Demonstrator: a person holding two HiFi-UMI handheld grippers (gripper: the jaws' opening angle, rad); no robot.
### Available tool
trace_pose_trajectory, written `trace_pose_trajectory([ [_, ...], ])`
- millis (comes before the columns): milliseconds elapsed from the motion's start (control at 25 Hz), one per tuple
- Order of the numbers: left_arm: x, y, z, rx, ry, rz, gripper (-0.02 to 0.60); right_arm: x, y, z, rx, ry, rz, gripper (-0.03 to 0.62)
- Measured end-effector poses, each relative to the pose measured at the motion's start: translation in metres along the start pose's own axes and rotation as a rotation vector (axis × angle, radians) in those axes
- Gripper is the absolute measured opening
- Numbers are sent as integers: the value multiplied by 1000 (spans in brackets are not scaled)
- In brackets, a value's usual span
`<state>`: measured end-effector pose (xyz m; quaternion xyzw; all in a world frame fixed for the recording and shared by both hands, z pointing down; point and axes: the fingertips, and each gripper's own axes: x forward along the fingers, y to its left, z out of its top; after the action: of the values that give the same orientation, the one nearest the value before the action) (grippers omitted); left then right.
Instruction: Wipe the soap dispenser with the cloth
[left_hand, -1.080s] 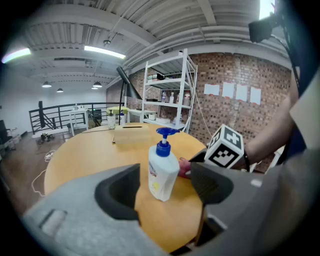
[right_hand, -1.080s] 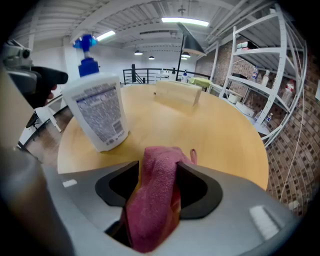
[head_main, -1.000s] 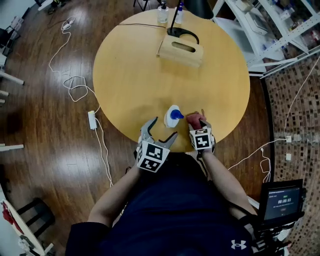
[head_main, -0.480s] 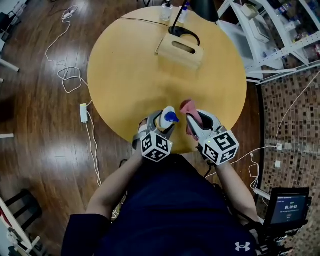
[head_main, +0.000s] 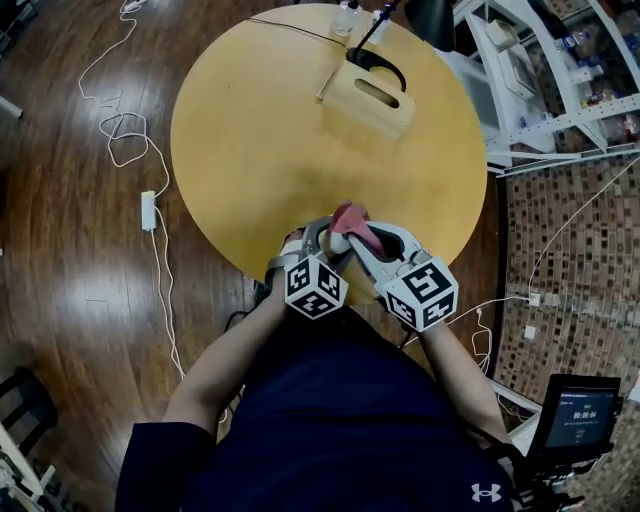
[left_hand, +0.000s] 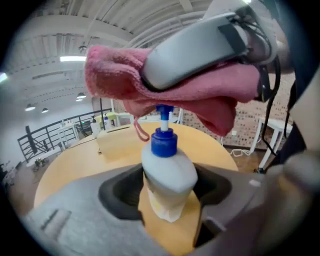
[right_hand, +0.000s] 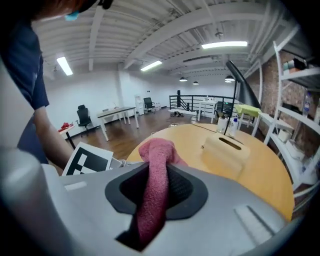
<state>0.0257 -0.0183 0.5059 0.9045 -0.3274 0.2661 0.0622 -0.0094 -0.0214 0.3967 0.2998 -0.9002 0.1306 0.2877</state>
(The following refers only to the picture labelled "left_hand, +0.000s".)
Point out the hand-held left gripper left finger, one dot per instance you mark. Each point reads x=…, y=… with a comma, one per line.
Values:
x=82, y=225

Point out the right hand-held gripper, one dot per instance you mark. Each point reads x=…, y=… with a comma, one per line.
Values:
x=260, y=32

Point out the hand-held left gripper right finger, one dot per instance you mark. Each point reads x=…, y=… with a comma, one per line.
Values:
x=237, y=212

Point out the white soap dispenser blue pump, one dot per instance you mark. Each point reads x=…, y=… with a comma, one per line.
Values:
x=170, y=175

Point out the pink cloth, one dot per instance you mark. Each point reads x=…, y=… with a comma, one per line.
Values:
x=112, y=75

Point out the beige box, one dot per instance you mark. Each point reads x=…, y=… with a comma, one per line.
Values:
x=117, y=142

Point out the black metal railing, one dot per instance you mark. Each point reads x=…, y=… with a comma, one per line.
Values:
x=32, y=142

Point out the small white table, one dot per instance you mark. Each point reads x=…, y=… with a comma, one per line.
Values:
x=67, y=128

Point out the white pump bottle black top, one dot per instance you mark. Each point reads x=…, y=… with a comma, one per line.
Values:
x=95, y=126

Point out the white pump bottle blue label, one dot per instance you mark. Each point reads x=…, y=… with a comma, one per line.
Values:
x=107, y=122

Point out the pendant lamp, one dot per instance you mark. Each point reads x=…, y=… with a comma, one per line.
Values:
x=30, y=107
x=45, y=110
x=80, y=95

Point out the ceiling light strip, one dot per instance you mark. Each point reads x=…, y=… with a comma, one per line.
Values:
x=73, y=58

